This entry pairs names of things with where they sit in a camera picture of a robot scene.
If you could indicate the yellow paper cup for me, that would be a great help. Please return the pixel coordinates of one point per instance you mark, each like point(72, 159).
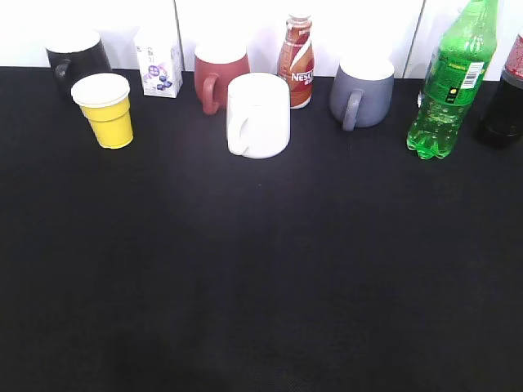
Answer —
point(104, 101)

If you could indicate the white mug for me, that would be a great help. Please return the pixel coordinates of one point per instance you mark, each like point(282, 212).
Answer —
point(257, 115)

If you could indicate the brown Nescafe bottle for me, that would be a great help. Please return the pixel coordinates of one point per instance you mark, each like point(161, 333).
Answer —
point(296, 59)

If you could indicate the red mug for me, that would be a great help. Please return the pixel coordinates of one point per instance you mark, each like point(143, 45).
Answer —
point(216, 63)

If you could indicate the grey mug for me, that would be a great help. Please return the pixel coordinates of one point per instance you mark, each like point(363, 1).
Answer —
point(361, 91)

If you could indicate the white yogurt carton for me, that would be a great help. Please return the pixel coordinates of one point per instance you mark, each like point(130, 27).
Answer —
point(160, 61)

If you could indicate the black mug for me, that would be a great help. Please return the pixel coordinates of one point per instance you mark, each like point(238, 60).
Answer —
point(75, 53)

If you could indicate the green soda bottle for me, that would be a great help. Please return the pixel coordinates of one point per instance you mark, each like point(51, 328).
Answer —
point(454, 76)

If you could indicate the dark cola bottle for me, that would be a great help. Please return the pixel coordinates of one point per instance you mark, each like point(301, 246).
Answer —
point(501, 125)

